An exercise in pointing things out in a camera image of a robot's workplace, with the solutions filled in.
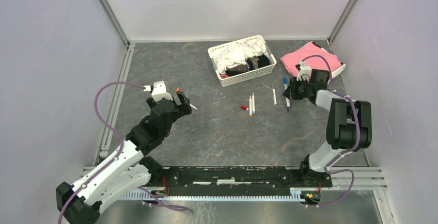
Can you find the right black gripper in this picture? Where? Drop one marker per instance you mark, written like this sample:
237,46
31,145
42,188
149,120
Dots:
291,92

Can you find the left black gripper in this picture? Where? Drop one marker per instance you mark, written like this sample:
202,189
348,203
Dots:
183,108

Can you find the white pen blue ends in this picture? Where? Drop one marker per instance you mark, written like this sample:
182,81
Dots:
287,100

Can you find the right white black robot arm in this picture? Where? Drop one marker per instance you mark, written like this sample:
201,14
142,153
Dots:
349,124

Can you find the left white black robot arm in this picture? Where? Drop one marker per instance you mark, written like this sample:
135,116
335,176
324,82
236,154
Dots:
127,168

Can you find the white pen blue tip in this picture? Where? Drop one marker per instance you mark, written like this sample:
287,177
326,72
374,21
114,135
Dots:
253,103

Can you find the pink folded cloth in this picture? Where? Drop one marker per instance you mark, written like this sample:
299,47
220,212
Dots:
310,53

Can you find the white cloth under pink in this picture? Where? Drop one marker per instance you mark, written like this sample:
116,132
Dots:
336,65

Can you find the black cloth in basket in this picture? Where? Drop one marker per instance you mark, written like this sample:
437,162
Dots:
253,63

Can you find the white plastic basket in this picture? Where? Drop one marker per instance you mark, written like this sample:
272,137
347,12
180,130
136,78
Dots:
228,81

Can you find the white cloth in basket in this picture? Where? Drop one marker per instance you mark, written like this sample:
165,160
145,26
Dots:
237,53

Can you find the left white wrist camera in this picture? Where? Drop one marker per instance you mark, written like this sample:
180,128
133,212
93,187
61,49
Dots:
158,91

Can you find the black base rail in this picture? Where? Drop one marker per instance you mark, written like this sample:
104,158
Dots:
235,181

